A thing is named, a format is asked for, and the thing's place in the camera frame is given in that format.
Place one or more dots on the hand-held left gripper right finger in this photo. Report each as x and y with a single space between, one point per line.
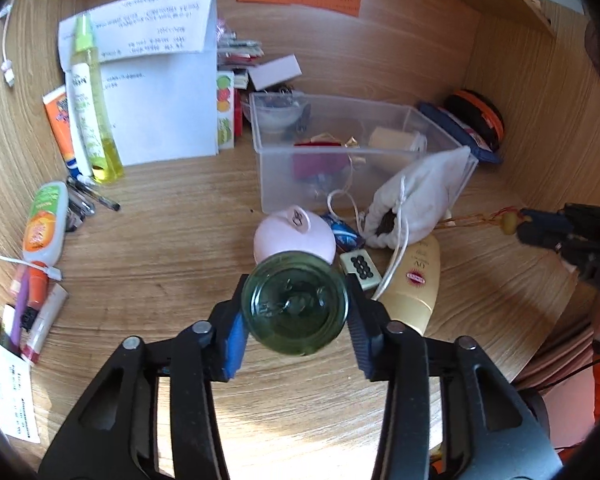
361 345

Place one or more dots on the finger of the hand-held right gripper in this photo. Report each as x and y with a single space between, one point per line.
545 218
537 236

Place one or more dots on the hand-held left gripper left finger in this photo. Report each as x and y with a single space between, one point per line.
234 342

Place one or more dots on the green glass bottle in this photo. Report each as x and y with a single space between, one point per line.
295 305

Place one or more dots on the yellow sunscreen tube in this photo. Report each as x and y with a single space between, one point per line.
415 285

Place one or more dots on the pink round container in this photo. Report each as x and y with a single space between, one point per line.
280 240

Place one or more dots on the clear plastic storage bin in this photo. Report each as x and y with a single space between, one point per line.
280 180

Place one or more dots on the wooden desktop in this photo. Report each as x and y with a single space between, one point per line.
180 240

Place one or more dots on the white mahjong tile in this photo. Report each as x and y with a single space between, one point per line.
360 267

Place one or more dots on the blue wrapped candy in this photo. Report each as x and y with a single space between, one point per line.
342 232

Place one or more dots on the blue fabric pencil pouch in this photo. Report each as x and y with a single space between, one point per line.
460 132

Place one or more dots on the orange and black round case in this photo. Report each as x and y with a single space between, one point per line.
480 115

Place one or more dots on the red pouch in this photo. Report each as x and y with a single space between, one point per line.
317 162

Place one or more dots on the white and red tube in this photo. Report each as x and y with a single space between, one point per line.
45 327

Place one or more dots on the black pen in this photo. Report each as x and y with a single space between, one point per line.
100 199

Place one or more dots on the orange marker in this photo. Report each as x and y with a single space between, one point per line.
37 292

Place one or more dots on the grey pen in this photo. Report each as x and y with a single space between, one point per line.
77 207

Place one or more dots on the purple pen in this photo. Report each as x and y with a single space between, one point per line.
20 310

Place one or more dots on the green and orange bottle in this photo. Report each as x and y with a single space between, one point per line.
42 225

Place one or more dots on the fruit print box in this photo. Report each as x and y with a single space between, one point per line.
225 110

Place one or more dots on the bowl of beads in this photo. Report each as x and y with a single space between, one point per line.
275 112

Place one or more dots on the white printed card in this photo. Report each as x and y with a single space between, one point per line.
2 385

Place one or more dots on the yellow-green spray bottle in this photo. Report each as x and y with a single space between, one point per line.
102 125

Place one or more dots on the small white box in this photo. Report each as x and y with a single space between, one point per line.
275 72

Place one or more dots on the white tube with green print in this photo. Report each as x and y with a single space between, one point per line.
82 110

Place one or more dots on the orange tube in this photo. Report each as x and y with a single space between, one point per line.
60 115

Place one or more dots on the white handwritten paper sheet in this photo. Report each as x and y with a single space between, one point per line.
145 25

